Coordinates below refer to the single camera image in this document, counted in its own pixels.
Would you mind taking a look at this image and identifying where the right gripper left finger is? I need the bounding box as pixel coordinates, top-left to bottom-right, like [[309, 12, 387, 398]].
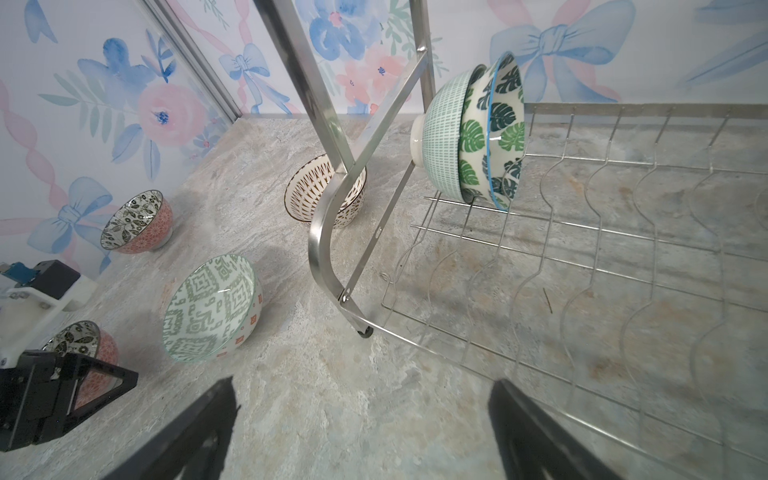
[[106, 377, 239, 479]]

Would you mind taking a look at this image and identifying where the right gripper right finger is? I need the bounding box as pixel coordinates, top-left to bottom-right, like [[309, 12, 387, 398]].
[[488, 379, 619, 480]]

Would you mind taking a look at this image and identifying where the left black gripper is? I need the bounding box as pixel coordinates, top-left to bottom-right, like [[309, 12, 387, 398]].
[[0, 350, 140, 452]]

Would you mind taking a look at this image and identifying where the stainless steel dish rack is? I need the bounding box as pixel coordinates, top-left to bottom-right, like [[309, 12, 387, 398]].
[[259, 1, 767, 479]]

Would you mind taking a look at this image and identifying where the green monstera leaf bowl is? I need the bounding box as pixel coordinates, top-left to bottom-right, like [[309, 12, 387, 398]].
[[458, 52, 526, 211]]

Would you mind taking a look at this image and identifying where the pale green grid bowl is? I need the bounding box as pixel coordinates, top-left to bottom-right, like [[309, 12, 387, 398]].
[[410, 64, 487, 201]]

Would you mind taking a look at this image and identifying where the green geometric pattern bowl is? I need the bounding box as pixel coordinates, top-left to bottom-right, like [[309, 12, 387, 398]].
[[162, 254, 264, 363]]

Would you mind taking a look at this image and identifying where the maroon patterned white bowl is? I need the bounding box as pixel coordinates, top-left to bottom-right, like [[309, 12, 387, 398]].
[[283, 154, 367, 228]]

